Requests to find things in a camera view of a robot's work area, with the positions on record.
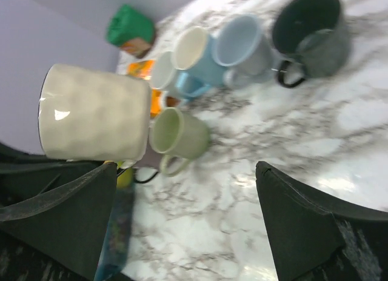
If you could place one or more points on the light green mug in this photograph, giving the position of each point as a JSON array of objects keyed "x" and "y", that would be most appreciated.
[{"x": 175, "y": 133}]

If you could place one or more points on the green wrapped jar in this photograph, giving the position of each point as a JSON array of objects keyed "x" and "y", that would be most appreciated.
[{"x": 131, "y": 31}]

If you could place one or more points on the clear blue fruit container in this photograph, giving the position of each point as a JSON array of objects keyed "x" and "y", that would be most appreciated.
[{"x": 115, "y": 248}]

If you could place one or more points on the grey blue mug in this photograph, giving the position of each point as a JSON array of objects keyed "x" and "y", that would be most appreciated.
[{"x": 243, "y": 49}]

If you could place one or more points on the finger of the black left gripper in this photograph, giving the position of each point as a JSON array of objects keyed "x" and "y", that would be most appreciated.
[{"x": 30, "y": 163}]

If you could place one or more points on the dark green patterned mug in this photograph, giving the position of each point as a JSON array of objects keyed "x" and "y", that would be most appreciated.
[{"x": 314, "y": 38}]

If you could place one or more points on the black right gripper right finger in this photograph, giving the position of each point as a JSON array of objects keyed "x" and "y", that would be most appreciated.
[{"x": 316, "y": 236}]

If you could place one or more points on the cream mug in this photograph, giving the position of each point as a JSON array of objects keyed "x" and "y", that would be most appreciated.
[{"x": 86, "y": 115}]

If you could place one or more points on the orange snack bag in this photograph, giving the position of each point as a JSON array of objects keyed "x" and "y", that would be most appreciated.
[{"x": 152, "y": 102}]

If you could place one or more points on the light blue white mug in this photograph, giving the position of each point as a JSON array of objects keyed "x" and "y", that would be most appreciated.
[{"x": 192, "y": 57}]

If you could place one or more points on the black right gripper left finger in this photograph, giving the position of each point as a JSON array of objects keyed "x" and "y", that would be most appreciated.
[{"x": 60, "y": 209}]

